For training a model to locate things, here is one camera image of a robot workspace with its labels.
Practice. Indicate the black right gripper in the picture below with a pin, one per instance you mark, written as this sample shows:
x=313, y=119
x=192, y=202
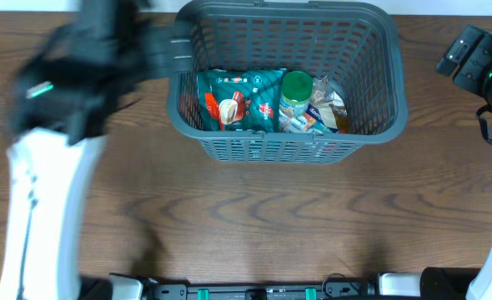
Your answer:
x=471, y=56

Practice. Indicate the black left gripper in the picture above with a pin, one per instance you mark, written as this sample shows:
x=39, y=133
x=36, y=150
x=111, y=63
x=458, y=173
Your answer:
x=154, y=66

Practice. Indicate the green Nescafe coffee bag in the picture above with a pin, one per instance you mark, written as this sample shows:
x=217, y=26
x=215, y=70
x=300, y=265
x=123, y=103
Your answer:
x=240, y=101

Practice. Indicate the green-lid Knorr seasoning jar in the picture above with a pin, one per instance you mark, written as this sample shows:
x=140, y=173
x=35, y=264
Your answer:
x=296, y=90

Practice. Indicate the brown white snack pouch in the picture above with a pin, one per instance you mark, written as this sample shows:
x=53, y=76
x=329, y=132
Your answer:
x=327, y=106

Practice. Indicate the Kleenex tissue multipack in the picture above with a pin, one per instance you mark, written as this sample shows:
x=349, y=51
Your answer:
x=310, y=122

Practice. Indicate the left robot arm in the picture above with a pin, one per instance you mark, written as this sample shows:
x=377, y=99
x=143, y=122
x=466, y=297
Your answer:
x=64, y=96

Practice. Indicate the grey plastic basket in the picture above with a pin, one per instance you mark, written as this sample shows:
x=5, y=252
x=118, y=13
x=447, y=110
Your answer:
x=354, y=45

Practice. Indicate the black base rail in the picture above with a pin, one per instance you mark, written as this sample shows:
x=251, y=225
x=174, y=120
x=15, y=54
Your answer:
x=323, y=291

